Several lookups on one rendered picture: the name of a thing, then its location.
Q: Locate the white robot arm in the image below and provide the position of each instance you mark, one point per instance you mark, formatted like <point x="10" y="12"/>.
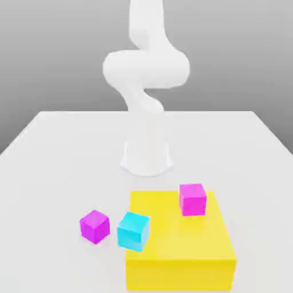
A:
<point x="146" y="68"/>

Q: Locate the small magenta cube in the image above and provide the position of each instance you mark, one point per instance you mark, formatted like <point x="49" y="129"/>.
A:
<point x="192" y="201"/>

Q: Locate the small cyan cube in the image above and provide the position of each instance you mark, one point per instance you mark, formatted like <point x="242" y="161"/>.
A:
<point x="132" y="231"/>

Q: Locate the small purple cube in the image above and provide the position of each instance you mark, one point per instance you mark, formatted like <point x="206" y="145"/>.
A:
<point x="94" y="226"/>

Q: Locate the large yellow box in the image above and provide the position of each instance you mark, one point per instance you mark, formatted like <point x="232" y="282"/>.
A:
<point x="180" y="242"/>

